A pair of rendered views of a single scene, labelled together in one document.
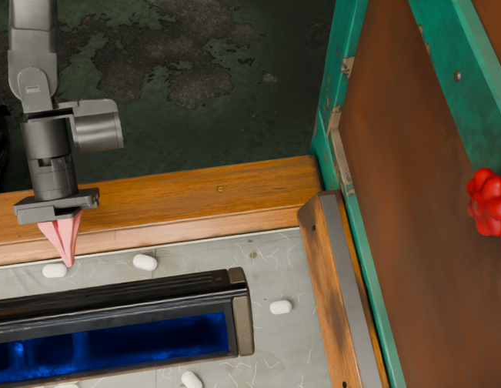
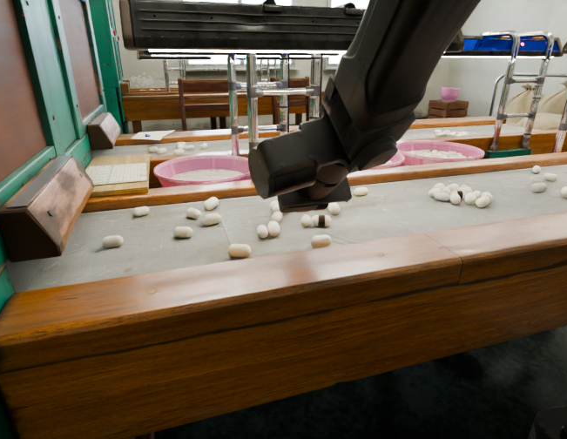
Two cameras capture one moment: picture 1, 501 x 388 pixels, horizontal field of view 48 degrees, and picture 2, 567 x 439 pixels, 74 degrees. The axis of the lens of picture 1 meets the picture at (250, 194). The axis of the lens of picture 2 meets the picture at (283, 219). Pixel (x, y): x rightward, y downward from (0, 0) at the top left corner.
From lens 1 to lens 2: 1.00 m
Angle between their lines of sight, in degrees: 95
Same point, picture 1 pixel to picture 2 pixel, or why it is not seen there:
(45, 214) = not seen: hidden behind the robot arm
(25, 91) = not seen: hidden behind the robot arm
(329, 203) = (19, 202)
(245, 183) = (116, 299)
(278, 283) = (108, 257)
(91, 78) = not seen: outside the picture
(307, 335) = (96, 238)
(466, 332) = (3, 17)
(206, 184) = (170, 293)
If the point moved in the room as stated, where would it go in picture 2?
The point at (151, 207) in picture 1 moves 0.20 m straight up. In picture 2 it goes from (238, 270) to (230, 117)
